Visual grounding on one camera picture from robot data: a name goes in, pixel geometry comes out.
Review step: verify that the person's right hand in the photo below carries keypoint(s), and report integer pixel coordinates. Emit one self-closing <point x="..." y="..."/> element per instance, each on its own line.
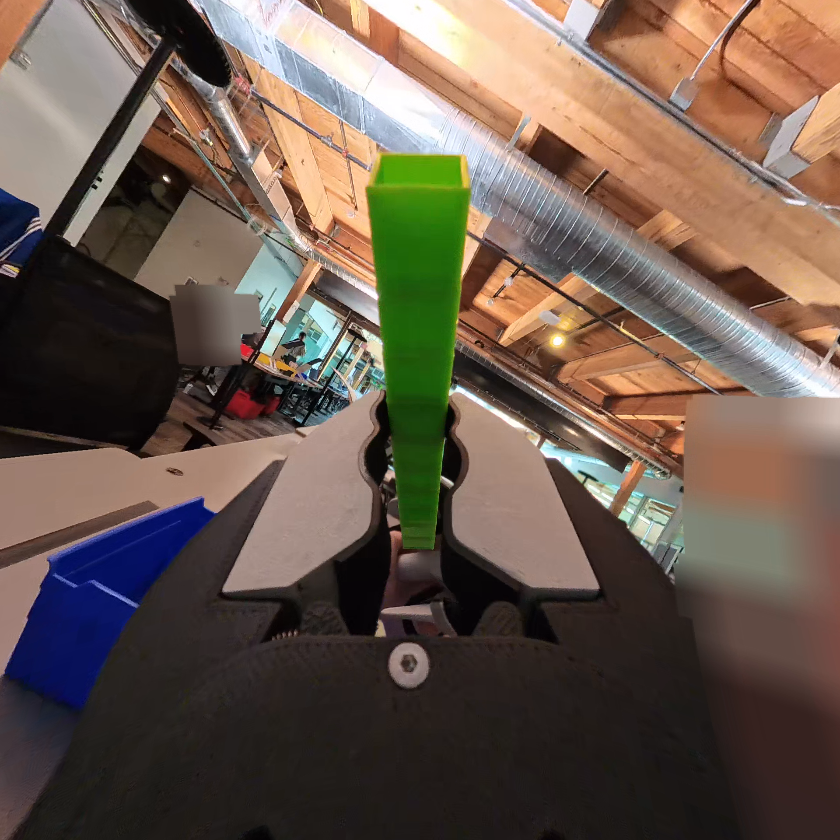
<point x="394" y="587"/>

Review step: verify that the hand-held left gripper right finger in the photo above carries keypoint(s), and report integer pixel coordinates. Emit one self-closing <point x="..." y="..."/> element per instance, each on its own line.
<point x="518" y="518"/>

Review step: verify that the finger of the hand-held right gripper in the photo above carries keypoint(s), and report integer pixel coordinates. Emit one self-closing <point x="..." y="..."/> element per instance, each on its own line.
<point x="410" y="613"/>
<point x="420" y="568"/>

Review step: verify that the red crate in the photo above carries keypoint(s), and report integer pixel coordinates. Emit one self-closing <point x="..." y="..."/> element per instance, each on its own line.
<point x="248" y="401"/>

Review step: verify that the blue plastic bin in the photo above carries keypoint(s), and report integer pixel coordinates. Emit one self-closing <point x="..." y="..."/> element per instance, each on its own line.
<point x="92" y="610"/>

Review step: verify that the black floor lamp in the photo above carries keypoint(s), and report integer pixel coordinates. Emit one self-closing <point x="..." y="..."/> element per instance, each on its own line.
<point x="131" y="111"/>

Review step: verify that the grey ceiling junction box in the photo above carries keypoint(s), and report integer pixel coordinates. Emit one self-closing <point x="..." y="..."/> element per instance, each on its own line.
<point x="682" y="94"/>

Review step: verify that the silver ventilation duct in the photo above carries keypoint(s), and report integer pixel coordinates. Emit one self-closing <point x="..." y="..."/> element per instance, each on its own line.
<point x="262" y="190"/>
<point x="590" y="243"/>

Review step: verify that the green segmented bar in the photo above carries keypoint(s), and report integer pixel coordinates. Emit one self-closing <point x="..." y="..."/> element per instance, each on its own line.
<point x="420" y="295"/>

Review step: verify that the large black container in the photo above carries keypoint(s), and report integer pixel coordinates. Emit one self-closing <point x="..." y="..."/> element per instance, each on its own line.
<point x="85" y="348"/>

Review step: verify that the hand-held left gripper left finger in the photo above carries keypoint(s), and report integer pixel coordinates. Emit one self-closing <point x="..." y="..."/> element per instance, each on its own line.
<point x="308" y="518"/>

